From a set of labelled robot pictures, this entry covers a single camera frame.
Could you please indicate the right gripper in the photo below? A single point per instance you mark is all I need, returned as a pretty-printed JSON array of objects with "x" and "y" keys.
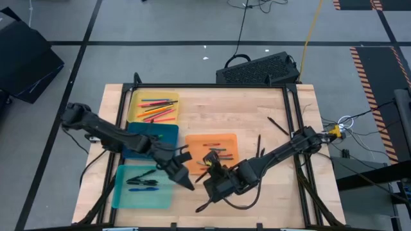
[{"x": 223, "y": 186}]

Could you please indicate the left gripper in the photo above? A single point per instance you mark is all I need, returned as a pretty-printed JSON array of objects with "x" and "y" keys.
[{"x": 163, "y": 154}]

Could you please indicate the grey crayon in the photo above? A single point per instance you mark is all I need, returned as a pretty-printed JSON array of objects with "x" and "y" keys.
[{"x": 201, "y": 163}]

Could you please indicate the red crayon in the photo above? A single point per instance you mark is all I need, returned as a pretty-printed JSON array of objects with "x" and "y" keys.
[
  {"x": 212, "y": 144},
  {"x": 225, "y": 155}
]

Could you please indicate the black ballpoint pen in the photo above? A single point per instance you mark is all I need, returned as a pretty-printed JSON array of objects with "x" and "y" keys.
[
  {"x": 202, "y": 207},
  {"x": 262, "y": 152},
  {"x": 141, "y": 175},
  {"x": 258, "y": 146},
  {"x": 202, "y": 177},
  {"x": 143, "y": 183}
]

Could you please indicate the orange plastic bin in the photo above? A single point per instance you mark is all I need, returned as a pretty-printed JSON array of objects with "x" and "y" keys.
[{"x": 196, "y": 144}]

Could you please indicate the blue plastic bin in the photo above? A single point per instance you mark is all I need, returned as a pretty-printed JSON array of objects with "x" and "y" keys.
[{"x": 168, "y": 131}]

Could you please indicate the pink pencil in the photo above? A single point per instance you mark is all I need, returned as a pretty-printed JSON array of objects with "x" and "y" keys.
[
  {"x": 147, "y": 104},
  {"x": 162, "y": 120},
  {"x": 160, "y": 115}
]

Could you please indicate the yellow pencil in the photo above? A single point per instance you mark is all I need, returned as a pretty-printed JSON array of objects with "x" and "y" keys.
[{"x": 160, "y": 108}]

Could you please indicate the orange pencil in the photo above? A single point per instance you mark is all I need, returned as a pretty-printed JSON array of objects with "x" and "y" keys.
[{"x": 151, "y": 112}]

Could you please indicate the black pencil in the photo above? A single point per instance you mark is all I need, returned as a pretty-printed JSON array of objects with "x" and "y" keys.
[{"x": 167, "y": 103}]

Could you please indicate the blue pencil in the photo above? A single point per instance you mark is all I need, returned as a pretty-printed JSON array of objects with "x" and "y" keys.
[{"x": 155, "y": 100}]

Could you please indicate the brown pencil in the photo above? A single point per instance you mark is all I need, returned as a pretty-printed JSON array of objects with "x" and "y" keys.
[{"x": 277, "y": 125}]

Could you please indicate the yellow plastic bin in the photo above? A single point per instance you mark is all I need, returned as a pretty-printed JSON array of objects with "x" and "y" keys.
[{"x": 135, "y": 96}]

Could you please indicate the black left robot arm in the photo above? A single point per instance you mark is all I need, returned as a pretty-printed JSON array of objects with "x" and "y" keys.
[{"x": 106, "y": 130}]

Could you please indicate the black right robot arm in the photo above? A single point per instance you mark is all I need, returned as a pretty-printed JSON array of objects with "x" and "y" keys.
[{"x": 282, "y": 149}]

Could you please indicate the teal plastic bin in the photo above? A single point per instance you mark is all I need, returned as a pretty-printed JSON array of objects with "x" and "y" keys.
[{"x": 144, "y": 199}]

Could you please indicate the black perforated computer case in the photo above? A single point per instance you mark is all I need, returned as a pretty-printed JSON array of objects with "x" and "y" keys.
[{"x": 257, "y": 69}]

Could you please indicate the yellow connector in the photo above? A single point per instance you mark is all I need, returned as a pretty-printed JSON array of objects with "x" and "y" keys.
[{"x": 336, "y": 131}]

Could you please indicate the black beam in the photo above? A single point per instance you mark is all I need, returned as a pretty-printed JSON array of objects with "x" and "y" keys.
[{"x": 369, "y": 176}]

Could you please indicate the black mat orange striped edge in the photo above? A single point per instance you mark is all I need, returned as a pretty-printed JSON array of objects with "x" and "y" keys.
[
  {"x": 375, "y": 83},
  {"x": 356, "y": 4}
]

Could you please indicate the black flat case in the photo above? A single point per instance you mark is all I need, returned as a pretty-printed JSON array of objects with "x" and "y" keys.
[{"x": 25, "y": 61}]

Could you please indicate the grey cylinder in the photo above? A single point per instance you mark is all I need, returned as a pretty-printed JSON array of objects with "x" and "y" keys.
[{"x": 404, "y": 122}]

